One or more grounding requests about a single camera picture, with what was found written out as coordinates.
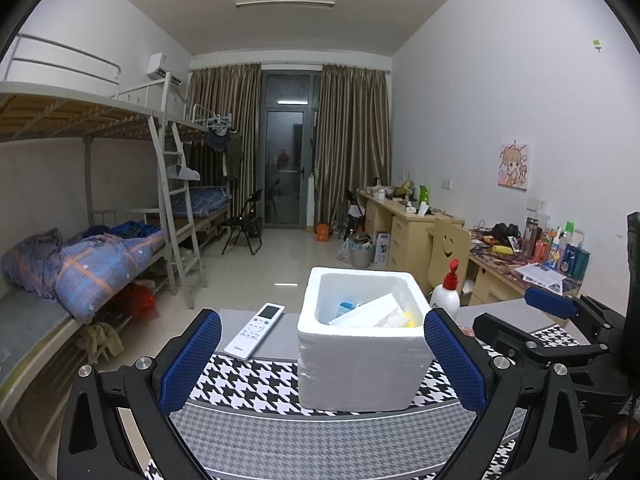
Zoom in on red bag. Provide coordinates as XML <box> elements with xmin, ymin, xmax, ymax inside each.
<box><xmin>131</xmin><ymin>282</ymin><xmax>158</xmax><ymax>318</ymax></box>

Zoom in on blue patterned quilt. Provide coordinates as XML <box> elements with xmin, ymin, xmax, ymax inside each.
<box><xmin>0</xmin><ymin>220</ymin><xmax>166</xmax><ymax>323</ymax></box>

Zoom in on hanging dark clothes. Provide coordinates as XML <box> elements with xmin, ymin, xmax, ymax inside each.
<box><xmin>205</xmin><ymin>127</ymin><xmax>243</xmax><ymax>181</ymax></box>

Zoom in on beige cloth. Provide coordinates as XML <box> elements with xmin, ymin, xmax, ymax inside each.
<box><xmin>77</xmin><ymin>321</ymin><xmax>123</xmax><ymax>363</ymax></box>

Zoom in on brown curtain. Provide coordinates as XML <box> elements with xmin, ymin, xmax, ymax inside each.
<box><xmin>186</xmin><ymin>62</ymin><xmax>263</xmax><ymax>221</ymax></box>
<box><xmin>312</xmin><ymin>64</ymin><xmax>392</xmax><ymax>233</ymax></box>

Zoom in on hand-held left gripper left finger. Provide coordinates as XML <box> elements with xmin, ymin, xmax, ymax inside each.
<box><xmin>57</xmin><ymin>308</ymin><xmax>222</xmax><ymax>480</ymax></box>

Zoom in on glass balcony door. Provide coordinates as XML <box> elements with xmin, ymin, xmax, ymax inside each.
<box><xmin>261</xmin><ymin>72</ymin><xmax>323</xmax><ymax>228</ymax></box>

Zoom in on ceiling tube light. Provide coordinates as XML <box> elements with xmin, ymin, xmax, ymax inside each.
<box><xmin>236</xmin><ymin>0</ymin><xmax>336</xmax><ymax>10</ymax></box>

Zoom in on white pump bottle red top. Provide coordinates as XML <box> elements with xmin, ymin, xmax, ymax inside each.
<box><xmin>430</xmin><ymin>259</ymin><xmax>462</xmax><ymax>318</ymax></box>

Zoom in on printed paper sheets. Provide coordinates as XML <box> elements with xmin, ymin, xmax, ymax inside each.
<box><xmin>514</xmin><ymin>260</ymin><xmax>571</xmax><ymax>293</ymax></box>

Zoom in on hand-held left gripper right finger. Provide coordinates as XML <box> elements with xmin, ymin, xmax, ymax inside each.
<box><xmin>423</xmin><ymin>308</ymin><xmax>588</xmax><ymax>480</ymax></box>

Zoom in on wooden smiley chair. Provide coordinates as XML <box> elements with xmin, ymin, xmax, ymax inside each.
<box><xmin>425</xmin><ymin>216</ymin><xmax>472</xmax><ymax>296</ymax></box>

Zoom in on wooden desk with patterned cover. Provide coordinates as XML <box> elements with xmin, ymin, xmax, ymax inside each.
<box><xmin>462</xmin><ymin>227</ymin><xmax>583</xmax><ymax>306</ymax></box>

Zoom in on grey floor bucket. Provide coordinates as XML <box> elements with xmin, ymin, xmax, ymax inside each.
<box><xmin>347</xmin><ymin>240</ymin><xmax>373</xmax><ymax>268</ymax></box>

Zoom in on white foam box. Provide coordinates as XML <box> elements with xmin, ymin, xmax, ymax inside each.
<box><xmin>297</xmin><ymin>266</ymin><xmax>433</xmax><ymax>411</ymax></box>

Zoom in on row of toiletry bottles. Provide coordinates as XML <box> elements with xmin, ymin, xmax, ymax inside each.
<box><xmin>525</xmin><ymin>214</ymin><xmax>591</xmax><ymax>281</ymax></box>

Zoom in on houndstooth table mat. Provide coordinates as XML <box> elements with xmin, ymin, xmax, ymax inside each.
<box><xmin>142</xmin><ymin>324</ymin><xmax>593</xmax><ymax>480</ymax></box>

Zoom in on white air conditioner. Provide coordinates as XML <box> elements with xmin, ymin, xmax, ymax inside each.
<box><xmin>146</xmin><ymin>52</ymin><xmax>182</xmax><ymax>85</ymax></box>

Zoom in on cartoon wall poster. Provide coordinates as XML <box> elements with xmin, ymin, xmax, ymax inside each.
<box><xmin>496</xmin><ymin>142</ymin><xmax>531</xmax><ymax>191</ymax></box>

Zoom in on black bag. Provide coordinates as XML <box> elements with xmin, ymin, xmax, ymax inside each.
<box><xmin>491</xmin><ymin>222</ymin><xmax>522</xmax><ymax>248</ymax></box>

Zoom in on white remote control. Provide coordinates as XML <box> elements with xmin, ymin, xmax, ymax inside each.
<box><xmin>223</xmin><ymin>302</ymin><xmax>286</xmax><ymax>360</ymax></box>

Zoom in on white metal bunk bed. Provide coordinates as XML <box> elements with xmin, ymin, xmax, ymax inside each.
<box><xmin>0</xmin><ymin>34</ymin><xmax>206</xmax><ymax>411</ymax></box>
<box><xmin>172</xmin><ymin>104</ymin><xmax>236</xmax><ymax>256</ymax></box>

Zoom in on black folding chair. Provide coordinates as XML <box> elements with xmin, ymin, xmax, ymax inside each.
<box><xmin>221</xmin><ymin>189</ymin><xmax>264</xmax><ymax>256</ymax></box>
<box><xmin>345</xmin><ymin>190</ymin><xmax>368</xmax><ymax>238</ymax></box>

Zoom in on light wooden desk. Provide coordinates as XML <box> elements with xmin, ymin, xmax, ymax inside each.
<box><xmin>356</xmin><ymin>189</ymin><xmax>466</xmax><ymax>271</ymax></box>

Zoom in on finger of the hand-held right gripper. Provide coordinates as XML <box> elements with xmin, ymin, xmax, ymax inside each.
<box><xmin>524</xmin><ymin>286</ymin><xmax>628</xmax><ymax>333</ymax></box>
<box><xmin>472</xmin><ymin>312</ymin><xmax>608</xmax><ymax>368</ymax></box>

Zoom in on white bed ladder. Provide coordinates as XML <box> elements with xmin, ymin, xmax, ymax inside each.
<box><xmin>148</xmin><ymin>77</ymin><xmax>203</xmax><ymax>308</ymax></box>

